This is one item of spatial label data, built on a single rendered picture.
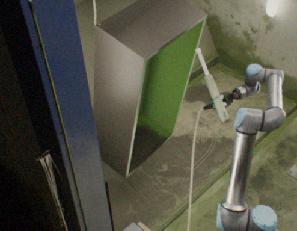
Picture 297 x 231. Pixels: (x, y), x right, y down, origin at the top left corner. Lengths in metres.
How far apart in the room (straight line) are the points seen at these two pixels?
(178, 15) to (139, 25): 0.27
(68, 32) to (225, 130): 2.86
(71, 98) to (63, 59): 0.17
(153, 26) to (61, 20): 1.05
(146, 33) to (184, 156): 1.73
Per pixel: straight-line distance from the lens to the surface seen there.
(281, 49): 4.40
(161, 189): 3.57
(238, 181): 2.32
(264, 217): 2.41
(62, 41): 1.46
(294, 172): 3.91
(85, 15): 3.99
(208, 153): 3.87
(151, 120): 3.48
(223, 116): 2.59
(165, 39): 2.34
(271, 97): 2.43
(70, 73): 1.53
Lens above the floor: 2.84
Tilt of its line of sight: 45 degrees down
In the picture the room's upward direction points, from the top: 2 degrees clockwise
